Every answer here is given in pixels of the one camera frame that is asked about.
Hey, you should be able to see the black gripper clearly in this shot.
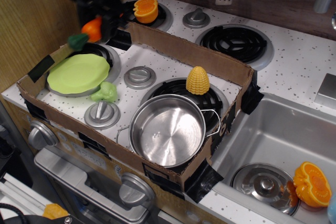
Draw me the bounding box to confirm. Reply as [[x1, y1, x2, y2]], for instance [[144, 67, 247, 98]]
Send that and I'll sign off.
[[72, 0, 128, 42]]

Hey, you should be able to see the orange toy carrot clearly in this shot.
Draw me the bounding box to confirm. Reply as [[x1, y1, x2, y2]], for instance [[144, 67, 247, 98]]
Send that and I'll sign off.
[[67, 17, 102, 51]]

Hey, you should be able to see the light green plate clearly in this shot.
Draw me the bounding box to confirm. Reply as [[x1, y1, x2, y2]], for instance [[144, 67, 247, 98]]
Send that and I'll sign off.
[[47, 54, 110, 94]]

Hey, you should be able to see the front left burner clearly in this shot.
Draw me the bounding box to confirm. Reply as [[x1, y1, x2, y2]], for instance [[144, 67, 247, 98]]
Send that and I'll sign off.
[[46, 43, 121, 97]]

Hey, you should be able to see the burner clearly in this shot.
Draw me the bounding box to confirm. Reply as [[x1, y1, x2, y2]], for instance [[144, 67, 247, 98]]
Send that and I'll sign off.
[[195, 25, 275, 71], [124, 1, 173, 32], [140, 78, 230, 137], [46, 43, 121, 97]]

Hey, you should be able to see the orange toy pepper half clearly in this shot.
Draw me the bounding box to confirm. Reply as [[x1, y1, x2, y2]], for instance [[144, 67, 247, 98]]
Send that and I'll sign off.
[[133, 0, 159, 24]]

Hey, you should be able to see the back left burner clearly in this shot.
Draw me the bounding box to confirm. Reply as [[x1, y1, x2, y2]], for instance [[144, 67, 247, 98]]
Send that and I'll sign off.
[[124, 1, 173, 32]]

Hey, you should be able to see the silver stove knob upper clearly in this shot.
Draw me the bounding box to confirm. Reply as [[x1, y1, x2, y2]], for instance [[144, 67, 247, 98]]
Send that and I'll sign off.
[[124, 66, 156, 90]]

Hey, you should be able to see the silver stove knob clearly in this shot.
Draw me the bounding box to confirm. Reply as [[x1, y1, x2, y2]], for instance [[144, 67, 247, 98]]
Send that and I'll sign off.
[[182, 8, 210, 29], [84, 101, 121, 130], [124, 66, 156, 90]]

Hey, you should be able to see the green toy broccoli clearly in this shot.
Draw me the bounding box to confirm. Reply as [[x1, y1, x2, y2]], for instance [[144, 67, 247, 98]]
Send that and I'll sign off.
[[90, 81, 118, 102]]

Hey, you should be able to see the silver stove knob lower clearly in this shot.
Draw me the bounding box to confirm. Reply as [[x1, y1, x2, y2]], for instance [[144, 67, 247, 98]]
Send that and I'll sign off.
[[84, 101, 121, 130]]

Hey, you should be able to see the silver back stove knob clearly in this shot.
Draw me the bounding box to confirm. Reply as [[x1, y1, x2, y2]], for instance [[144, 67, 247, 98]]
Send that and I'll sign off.
[[182, 8, 210, 29]]

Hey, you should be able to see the yellow toy corn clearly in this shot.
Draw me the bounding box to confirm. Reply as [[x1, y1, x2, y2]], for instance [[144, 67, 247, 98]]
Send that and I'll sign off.
[[186, 66, 210, 95]]

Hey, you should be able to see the silver oven knob left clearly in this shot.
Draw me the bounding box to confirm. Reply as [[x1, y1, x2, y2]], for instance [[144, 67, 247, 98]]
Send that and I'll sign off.
[[28, 120, 59, 150]]

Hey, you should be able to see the silver oven knob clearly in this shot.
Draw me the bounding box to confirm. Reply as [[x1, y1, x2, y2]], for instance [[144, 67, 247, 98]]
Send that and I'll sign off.
[[28, 120, 59, 150], [119, 173, 155, 208]]

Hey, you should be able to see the steel pot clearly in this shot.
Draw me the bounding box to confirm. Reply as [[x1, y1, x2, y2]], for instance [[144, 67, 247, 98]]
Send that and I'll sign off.
[[126, 94, 209, 168]]

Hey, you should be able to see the front right burner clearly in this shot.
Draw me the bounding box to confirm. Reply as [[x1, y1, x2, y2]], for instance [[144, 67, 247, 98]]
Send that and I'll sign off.
[[140, 78, 230, 137]]

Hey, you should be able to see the back right burner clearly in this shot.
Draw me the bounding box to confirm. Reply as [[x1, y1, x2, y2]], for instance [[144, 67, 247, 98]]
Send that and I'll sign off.
[[195, 25, 275, 71]]

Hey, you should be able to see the silver oven knob right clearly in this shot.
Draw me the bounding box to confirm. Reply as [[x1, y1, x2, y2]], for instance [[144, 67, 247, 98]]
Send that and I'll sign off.
[[119, 173, 155, 208]]

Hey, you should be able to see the cardboard fence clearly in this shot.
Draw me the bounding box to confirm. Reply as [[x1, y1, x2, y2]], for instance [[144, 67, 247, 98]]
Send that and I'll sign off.
[[16, 23, 263, 202]]

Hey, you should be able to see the orange toy bottom left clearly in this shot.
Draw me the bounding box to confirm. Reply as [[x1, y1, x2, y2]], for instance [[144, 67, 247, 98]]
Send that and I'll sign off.
[[42, 203, 69, 220]]

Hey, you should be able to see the metal sink basin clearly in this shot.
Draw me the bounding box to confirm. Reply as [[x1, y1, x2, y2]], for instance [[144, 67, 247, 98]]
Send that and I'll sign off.
[[209, 93, 336, 224]]

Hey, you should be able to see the steel pot lid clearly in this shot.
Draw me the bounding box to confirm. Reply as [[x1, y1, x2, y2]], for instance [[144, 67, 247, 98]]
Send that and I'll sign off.
[[230, 163, 300, 216]]

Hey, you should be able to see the silver faucet base block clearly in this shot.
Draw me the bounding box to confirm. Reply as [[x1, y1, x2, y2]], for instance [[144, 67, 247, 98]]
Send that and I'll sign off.
[[314, 73, 336, 109]]

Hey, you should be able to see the orange toy pepper in sink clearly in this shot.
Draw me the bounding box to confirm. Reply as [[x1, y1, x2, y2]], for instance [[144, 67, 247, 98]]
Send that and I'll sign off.
[[293, 162, 332, 208]]

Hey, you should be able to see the oven door handle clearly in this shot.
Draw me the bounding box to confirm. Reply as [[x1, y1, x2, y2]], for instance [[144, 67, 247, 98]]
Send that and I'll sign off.
[[34, 148, 157, 223]]

